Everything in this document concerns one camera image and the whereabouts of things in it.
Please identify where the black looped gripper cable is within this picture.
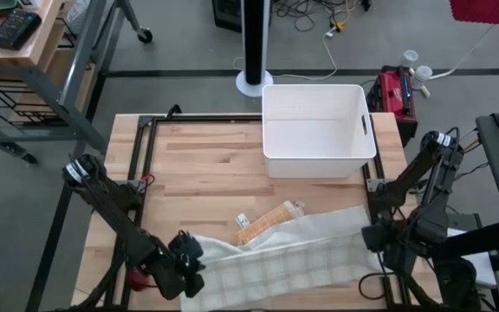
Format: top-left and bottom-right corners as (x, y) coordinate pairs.
(357, 253), (390, 302)

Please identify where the wooden workbench with steel frame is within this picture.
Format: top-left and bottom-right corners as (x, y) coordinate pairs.
(0, 0), (154, 166)

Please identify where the yellow checked towel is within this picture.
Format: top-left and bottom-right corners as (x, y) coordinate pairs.
(236, 199), (307, 247)

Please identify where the white perforated plastic basket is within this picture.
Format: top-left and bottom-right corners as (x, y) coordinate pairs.
(261, 83), (378, 179)

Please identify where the small red round object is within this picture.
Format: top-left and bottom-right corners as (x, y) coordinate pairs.
(126, 266), (152, 292)

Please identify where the black caster wheel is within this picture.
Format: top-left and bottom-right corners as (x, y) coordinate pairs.
(136, 26), (155, 45)

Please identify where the cream towel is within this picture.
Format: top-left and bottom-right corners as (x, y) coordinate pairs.
(179, 204), (390, 312)

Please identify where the white plastic jar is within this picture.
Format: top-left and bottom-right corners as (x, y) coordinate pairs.
(410, 64), (434, 91)
(400, 49), (420, 71)

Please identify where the white paper sheet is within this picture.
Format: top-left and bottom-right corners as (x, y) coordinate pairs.
(444, 223), (499, 289)

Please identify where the black bag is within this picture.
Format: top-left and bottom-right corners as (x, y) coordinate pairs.
(432, 258), (483, 312)

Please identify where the black keypad device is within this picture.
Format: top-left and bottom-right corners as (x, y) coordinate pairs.
(0, 9), (43, 51)

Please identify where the black floor cable tangle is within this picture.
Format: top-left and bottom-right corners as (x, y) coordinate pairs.
(272, 0), (364, 34)

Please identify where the black box on floor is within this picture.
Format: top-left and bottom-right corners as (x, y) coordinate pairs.
(211, 0), (243, 34)

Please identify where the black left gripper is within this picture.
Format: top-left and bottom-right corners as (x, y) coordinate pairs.
(152, 248), (206, 301)

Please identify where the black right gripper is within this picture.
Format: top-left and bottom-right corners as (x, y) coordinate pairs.
(380, 215), (449, 275)

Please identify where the red tool bag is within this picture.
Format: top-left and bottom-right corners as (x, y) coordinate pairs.
(365, 64), (420, 146)

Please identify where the red ribbed panel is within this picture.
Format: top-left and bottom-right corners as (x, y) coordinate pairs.
(448, 0), (499, 29)

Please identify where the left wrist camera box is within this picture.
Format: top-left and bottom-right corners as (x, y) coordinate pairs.
(168, 231), (205, 263)

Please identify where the white and black tower fan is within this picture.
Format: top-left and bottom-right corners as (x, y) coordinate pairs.
(235, 0), (275, 99)

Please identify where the black aluminium table frame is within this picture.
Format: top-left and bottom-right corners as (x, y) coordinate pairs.
(125, 112), (407, 309)

